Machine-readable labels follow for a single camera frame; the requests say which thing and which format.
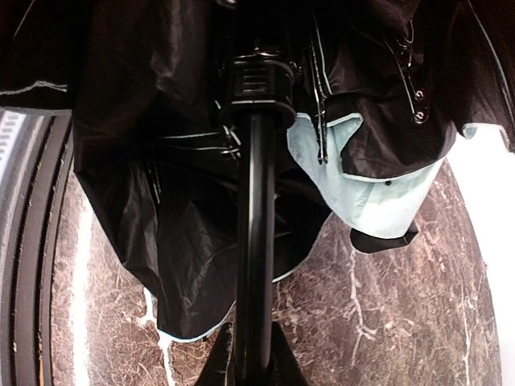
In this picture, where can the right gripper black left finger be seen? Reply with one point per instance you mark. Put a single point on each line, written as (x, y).
(219, 369)

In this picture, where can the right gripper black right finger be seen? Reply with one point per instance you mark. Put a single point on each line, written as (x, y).
(285, 370)

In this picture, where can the mint green folding umbrella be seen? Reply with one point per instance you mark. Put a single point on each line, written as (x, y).
(214, 138)

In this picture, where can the black front frame rail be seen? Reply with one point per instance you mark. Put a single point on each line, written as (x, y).
(32, 191)

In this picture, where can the grey slotted cable duct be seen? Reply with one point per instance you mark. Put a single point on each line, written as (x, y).
(8, 132)

